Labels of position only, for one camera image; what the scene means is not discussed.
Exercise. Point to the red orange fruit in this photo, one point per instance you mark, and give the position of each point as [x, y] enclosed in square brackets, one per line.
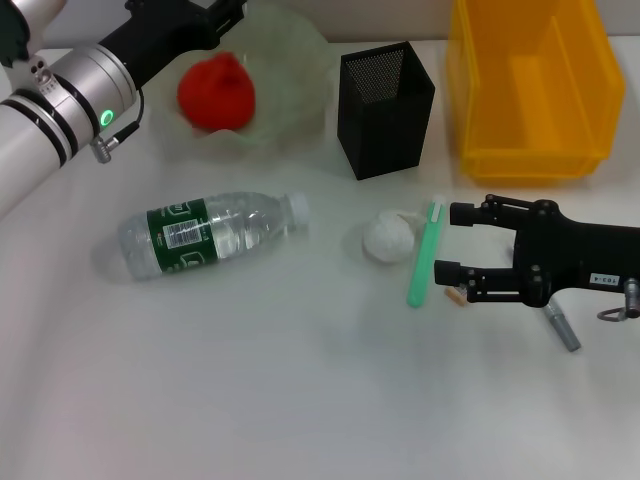
[217, 95]

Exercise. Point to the black mesh pen holder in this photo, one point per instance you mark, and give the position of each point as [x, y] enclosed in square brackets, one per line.
[385, 120]

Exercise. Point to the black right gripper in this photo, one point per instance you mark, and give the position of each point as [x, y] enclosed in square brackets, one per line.
[575, 255]

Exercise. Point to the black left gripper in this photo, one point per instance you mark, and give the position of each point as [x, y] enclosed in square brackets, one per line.
[160, 30]

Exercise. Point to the clear green-label water bottle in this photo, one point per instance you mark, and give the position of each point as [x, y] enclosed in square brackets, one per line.
[200, 235]

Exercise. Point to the grey marker pen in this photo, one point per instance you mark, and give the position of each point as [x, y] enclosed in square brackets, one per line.
[562, 325]

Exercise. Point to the green toothbrush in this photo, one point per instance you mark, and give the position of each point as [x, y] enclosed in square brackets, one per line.
[422, 260]

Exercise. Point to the white paper ball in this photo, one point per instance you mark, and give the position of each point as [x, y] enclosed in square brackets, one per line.
[387, 237]

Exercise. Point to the translucent wavy fruit plate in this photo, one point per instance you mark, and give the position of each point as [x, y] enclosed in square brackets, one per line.
[290, 75]

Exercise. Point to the beige eraser with barcode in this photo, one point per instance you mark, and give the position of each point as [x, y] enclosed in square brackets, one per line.
[455, 296]

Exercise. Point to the yellow plastic storage bin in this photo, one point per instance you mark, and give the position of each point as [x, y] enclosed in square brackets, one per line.
[530, 100]

